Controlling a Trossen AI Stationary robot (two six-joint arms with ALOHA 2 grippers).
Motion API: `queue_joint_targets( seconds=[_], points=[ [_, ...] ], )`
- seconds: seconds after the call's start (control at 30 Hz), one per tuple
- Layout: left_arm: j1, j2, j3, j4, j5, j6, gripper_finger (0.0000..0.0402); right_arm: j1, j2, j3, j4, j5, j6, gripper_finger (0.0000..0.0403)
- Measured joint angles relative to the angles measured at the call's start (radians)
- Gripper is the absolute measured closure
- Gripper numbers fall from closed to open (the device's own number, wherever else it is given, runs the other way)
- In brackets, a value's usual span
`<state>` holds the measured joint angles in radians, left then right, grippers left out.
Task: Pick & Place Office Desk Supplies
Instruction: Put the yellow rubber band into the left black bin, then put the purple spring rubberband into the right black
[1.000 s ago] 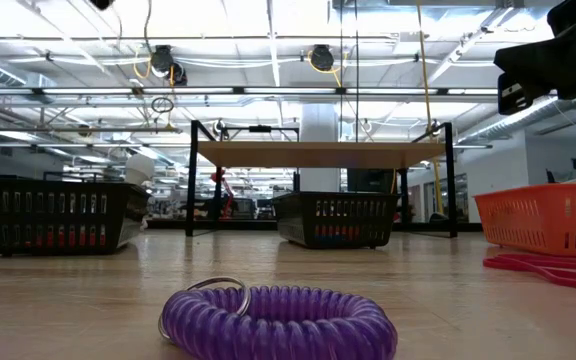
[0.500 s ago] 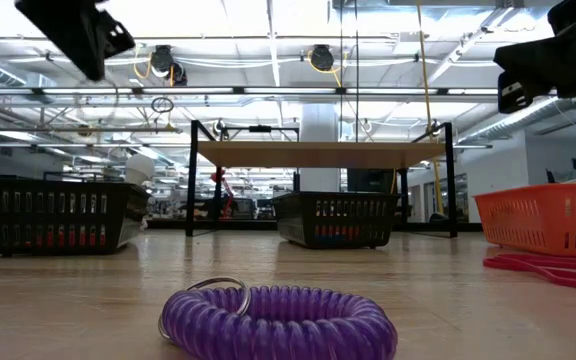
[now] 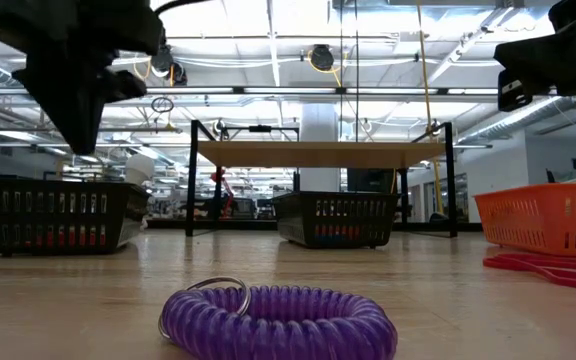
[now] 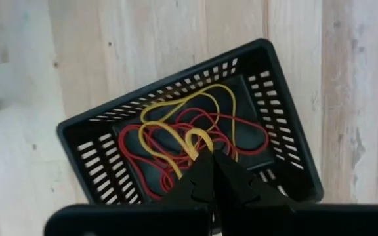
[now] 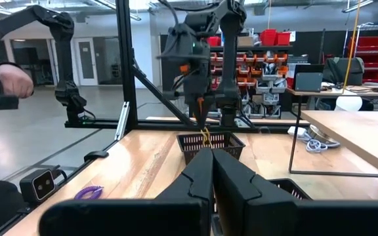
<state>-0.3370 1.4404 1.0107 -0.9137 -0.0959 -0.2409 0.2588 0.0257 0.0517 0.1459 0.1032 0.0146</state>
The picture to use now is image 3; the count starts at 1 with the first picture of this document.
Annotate black ceiling cable reel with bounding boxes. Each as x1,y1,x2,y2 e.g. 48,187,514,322
309,43,336,73
149,43,189,87

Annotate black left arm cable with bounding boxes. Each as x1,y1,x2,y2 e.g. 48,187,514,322
153,0,212,16

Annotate orange plastic mesh basket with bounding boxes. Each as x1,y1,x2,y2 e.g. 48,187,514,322
473,182,576,259

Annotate purple coil wrist keychain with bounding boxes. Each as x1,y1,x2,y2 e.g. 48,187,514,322
157,274,399,360

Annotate silver ceiling duct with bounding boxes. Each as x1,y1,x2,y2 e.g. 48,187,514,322
455,97,576,146

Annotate yellow cable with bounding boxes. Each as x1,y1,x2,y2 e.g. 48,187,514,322
414,0,445,217

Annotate red background machine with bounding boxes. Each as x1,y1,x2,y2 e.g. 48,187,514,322
210,167,238,219

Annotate black plastic mesh basket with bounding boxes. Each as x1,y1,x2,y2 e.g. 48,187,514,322
0,174,152,257
270,191,402,250

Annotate wooden shelf riser black legs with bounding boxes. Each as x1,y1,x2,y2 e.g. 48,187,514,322
185,118,458,238

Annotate thin black cable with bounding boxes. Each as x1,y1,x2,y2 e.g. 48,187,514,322
337,0,345,144
353,0,361,144

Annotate white building column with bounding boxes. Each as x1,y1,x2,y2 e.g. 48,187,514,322
300,102,342,194

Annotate black background monitor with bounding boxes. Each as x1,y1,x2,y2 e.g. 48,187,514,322
346,168,397,194

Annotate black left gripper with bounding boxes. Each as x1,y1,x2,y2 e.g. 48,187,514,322
0,0,165,155

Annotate long ceiling light track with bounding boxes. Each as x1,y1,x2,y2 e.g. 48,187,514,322
0,85,500,99

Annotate black rig frame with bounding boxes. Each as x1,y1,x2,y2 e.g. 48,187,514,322
145,217,484,232

